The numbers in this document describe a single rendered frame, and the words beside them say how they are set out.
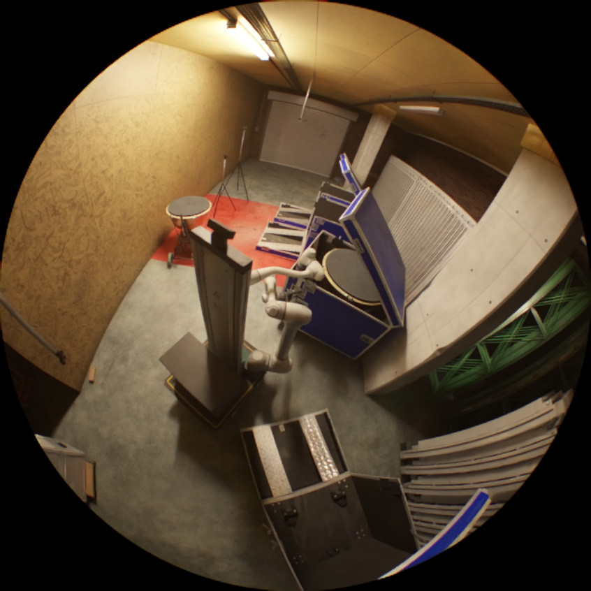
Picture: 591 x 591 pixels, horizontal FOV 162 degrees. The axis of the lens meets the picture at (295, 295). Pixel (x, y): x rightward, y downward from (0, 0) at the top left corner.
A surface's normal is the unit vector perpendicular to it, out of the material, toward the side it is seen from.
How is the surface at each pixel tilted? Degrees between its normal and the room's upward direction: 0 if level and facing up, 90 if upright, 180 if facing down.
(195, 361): 0
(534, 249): 90
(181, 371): 0
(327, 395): 0
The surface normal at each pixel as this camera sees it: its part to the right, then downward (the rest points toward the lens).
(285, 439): 0.24, -0.64
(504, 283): -0.97, -0.22
